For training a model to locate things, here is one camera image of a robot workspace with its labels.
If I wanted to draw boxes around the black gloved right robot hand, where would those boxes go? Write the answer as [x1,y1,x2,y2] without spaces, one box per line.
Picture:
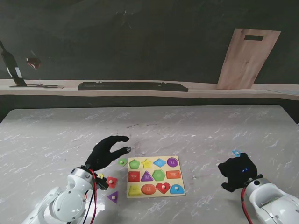
[217,153,258,193]

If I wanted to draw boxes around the long black tray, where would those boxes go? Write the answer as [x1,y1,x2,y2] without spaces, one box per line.
[78,81,189,92]

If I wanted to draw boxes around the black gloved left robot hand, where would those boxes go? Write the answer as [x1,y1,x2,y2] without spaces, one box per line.
[85,135,133,173]

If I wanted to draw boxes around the dark wine bottle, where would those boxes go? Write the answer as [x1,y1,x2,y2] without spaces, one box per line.
[0,39,28,86]

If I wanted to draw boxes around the red wine glass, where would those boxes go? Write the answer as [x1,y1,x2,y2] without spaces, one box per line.
[25,49,45,87]

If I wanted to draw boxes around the wooden shape puzzle board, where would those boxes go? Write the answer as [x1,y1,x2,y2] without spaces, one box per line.
[127,155,186,199]

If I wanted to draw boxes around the flat wooden coaster board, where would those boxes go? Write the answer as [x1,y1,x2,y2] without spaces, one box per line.
[9,84,65,90]

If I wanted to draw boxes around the blue semicircle puzzle piece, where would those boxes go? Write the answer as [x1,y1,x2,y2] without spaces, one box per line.
[170,184,185,195]

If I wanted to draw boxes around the red right arm cables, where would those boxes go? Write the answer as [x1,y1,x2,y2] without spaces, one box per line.
[240,186,254,224]

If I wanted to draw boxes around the long wooden shelf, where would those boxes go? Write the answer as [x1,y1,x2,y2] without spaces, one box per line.
[0,78,299,101]

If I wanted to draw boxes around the red square puzzle piece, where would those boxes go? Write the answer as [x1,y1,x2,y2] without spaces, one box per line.
[106,176,118,189]

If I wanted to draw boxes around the wooden cutting board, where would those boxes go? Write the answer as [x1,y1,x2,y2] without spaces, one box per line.
[216,28,282,90]

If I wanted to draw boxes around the red heart puzzle piece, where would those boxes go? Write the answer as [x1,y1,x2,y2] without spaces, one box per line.
[156,182,171,195]

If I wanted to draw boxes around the purple triangle puzzle piece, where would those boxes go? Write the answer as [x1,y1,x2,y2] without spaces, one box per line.
[107,191,119,204]

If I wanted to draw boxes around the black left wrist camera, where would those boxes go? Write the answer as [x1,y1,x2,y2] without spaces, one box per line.
[97,176,109,190]

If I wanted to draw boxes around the red arm cables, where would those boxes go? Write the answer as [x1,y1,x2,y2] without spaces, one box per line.
[240,186,254,224]
[88,170,99,224]

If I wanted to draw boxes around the red left arm cables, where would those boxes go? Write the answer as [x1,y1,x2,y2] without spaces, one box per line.
[88,170,99,224]

